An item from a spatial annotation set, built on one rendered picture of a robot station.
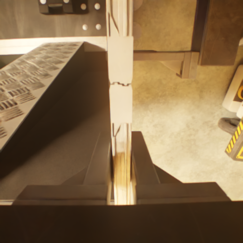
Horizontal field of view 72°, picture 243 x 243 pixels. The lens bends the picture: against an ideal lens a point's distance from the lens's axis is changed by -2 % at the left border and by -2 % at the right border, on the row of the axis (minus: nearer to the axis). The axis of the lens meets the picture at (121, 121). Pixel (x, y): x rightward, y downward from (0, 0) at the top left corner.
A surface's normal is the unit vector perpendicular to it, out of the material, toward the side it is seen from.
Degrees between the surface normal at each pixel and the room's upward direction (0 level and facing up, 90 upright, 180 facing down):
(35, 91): 80
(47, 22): 0
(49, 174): 90
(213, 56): 0
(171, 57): 0
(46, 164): 90
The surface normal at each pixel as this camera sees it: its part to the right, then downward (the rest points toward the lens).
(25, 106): -0.01, -0.81
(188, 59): 0.01, 0.44
